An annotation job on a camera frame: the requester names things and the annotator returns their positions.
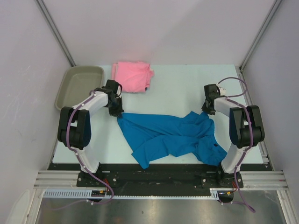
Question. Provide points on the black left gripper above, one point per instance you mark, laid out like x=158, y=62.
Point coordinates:
x=118, y=112

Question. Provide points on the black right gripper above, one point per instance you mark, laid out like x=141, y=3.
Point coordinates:
x=205, y=109

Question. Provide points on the beige plastic tray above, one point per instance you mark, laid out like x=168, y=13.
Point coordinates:
x=77, y=82

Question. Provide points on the blue t shirt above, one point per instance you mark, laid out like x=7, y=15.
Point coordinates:
x=152, y=137

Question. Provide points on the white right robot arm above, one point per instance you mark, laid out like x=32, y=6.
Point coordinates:
x=245, y=126

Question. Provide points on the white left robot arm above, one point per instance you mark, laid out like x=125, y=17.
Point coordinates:
x=74, y=129

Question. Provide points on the pink folded t shirt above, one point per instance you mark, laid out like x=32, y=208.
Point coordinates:
x=134, y=77

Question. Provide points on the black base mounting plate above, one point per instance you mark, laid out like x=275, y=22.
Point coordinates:
x=165, y=176

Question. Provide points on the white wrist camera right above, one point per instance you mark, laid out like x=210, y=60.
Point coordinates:
x=222, y=91

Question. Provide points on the white slotted cable duct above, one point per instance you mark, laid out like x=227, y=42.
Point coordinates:
x=95, y=194

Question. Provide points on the aluminium corner post right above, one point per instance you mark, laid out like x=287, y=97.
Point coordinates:
x=261, y=32

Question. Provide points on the aluminium corner post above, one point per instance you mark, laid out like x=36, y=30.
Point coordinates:
x=55, y=31
x=261, y=32

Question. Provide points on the aluminium corner post left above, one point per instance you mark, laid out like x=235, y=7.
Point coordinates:
x=55, y=31

